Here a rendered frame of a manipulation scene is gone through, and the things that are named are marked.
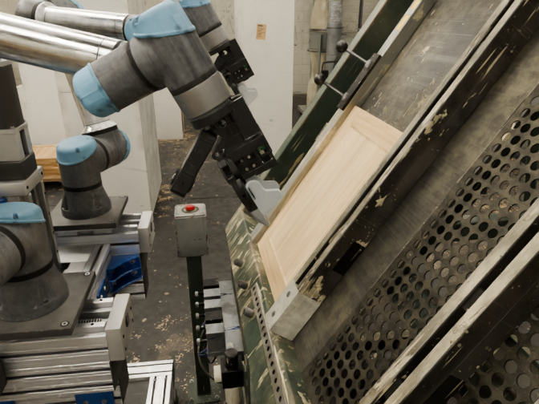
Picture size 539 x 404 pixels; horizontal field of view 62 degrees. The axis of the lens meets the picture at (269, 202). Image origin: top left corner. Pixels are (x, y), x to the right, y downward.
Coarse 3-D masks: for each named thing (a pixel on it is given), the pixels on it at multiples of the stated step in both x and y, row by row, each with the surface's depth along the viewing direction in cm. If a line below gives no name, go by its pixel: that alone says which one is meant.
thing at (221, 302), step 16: (208, 288) 154; (224, 288) 157; (208, 304) 144; (224, 304) 148; (208, 320) 137; (224, 320) 141; (240, 320) 134; (208, 336) 131; (224, 336) 132; (240, 336) 134; (208, 352) 134; (224, 352) 135; (240, 352) 128; (224, 368) 120; (240, 368) 120; (224, 384) 121; (240, 384) 122; (240, 400) 126
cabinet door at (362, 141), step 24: (360, 120) 133; (336, 144) 139; (360, 144) 126; (384, 144) 115; (312, 168) 146; (336, 168) 132; (360, 168) 120; (312, 192) 138; (336, 192) 125; (288, 216) 144; (312, 216) 130; (336, 216) 118; (264, 240) 151; (288, 240) 136; (312, 240) 123; (264, 264) 142; (288, 264) 129
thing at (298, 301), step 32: (512, 0) 90; (480, 32) 93; (512, 32) 89; (480, 64) 90; (448, 96) 92; (480, 96) 93; (416, 128) 97; (448, 128) 95; (384, 160) 101; (416, 160) 97; (384, 192) 98; (352, 224) 100; (320, 256) 104; (352, 256) 104; (288, 288) 110; (320, 288) 106; (288, 320) 108
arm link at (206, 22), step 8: (184, 0) 118; (192, 0) 118; (200, 0) 118; (208, 0) 120; (184, 8) 120; (192, 8) 119; (200, 8) 119; (208, 8) 120; (192, 16) 120; (200, 16) 120; (208, 16) 120; (216, 16) 122; (192, 24) 121; (200, 24) 121; (208, 24) 121; (216, 24) 121; (200, 32) 122; (208, 32) 121
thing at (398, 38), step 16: (432, 0) 133; (416, 16) 134; (400, 32) 135; (384, 48) 138; (400, 48) 137; (384, 64) 138; (368, 80) 139; (336, 112) 146; (336, 128) 143; (320, 144) 144; (304, 160) 149; (304, 176) 148; (288, 192) 149; (272, 208) 153; (256, 240) 154
